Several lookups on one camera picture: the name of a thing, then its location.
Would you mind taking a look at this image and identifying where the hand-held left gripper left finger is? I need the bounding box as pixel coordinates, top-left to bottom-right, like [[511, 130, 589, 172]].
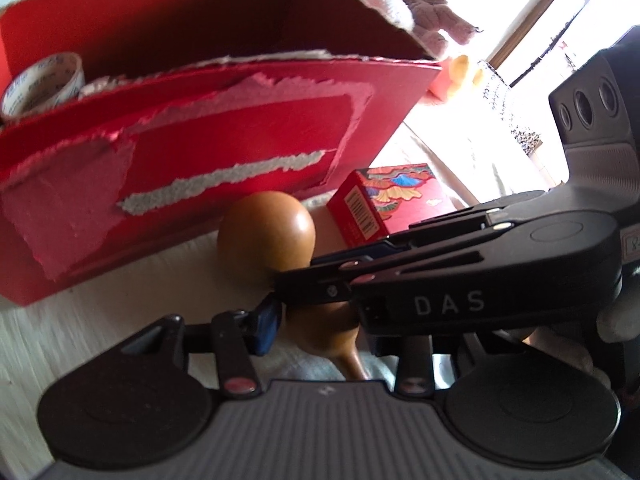
[[122, 294, 282, 401]]

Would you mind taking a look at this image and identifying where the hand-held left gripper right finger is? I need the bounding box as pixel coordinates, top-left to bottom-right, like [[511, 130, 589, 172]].
[[372, 334, 483, 400]]

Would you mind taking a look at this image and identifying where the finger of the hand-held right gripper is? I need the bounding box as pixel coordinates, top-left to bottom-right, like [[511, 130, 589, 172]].
[[311, 190, 548, 263], [274, 219, 527, 307]]

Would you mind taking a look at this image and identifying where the small red patterned box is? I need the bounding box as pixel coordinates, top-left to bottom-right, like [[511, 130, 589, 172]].
[[327, 162, 468, 249]]

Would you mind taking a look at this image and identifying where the brown wooden gourd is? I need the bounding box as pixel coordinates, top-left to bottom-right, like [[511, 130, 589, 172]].
[[216, 191, 372, 382]]

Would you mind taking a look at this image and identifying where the red cardboard box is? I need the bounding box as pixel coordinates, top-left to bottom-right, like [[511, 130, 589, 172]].
[[0, 0, 443, 307]]

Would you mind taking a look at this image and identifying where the person's right hand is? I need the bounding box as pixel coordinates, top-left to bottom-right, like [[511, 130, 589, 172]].
[[597, 280, 640, 346]]

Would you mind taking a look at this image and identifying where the beige bed sheet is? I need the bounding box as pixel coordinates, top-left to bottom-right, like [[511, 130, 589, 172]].
[[0, 95, 566, 461]]

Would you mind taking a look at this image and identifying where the black white dotted cloth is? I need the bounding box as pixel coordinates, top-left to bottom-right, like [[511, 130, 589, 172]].
[[475, 59, 544, 157]]

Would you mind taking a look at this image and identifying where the pink plush toy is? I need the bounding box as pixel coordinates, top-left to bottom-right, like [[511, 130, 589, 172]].
[[360, 0, 477, 59]]

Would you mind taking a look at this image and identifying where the printed packing tape roll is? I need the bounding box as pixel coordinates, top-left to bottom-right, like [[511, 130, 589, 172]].
[[0, 52, 85, 121]]

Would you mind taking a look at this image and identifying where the window frame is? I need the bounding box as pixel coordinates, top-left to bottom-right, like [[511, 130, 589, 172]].
[[484, 0, 588, 72]]

